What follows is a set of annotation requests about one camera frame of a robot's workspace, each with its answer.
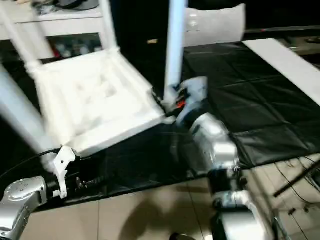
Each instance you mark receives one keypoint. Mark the white plastic table leg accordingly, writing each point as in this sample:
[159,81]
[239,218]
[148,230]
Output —
[176,50]
[108,27]
[20,40]
[22,117]

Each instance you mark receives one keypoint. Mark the white plastic table top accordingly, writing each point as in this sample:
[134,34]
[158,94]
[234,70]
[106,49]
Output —
[87,100]

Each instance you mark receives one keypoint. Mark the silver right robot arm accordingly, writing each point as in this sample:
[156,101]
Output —
[217,145]

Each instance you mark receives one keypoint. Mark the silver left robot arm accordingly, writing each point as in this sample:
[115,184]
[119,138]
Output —
[20,200]

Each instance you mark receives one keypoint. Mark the black work mat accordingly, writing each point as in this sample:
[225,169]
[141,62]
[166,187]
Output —
[250,100]

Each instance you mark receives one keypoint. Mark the black furniture with gold label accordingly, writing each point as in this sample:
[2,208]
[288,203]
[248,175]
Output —
[140,25]

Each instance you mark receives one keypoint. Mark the grey cushion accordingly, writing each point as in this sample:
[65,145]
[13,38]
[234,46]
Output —
[217,22]

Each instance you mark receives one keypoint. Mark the white flat board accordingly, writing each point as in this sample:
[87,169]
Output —
[282,65]

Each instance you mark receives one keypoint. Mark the white sideboard with glass doors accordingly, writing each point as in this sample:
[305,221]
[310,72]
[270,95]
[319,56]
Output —
[70,25]

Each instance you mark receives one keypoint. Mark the grey rounded bag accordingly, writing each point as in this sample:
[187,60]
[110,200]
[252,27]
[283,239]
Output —
[77,3]

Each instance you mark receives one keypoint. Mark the black metal floor bar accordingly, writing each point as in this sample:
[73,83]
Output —
[297,181]

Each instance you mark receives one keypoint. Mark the dark clutter pile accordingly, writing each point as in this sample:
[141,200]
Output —
[46,9]

